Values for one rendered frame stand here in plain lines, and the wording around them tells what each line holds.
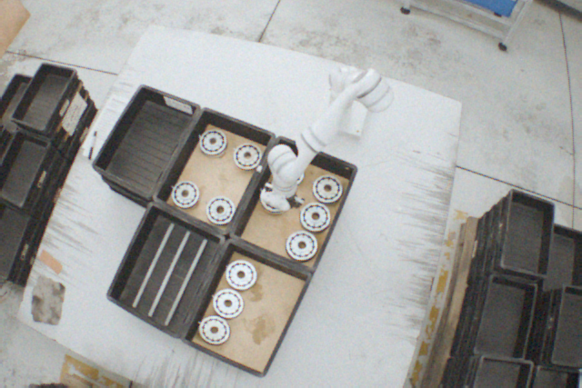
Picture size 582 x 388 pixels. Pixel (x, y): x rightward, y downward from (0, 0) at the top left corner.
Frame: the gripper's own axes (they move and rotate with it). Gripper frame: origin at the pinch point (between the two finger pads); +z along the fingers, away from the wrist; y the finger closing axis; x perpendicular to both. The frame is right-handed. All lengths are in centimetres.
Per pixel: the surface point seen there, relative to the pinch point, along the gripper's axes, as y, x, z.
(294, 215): -4.6, 1.4, 4.7
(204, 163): 33.0, -0.9, 4.8
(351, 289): -35.0, 13.7, 17.5
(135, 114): 70, -5, 4
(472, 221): -86, -60, 74
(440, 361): -101, 19, 73
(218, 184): 24.1, 3.5, 4.7
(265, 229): 1.8, 10.3, 4.6
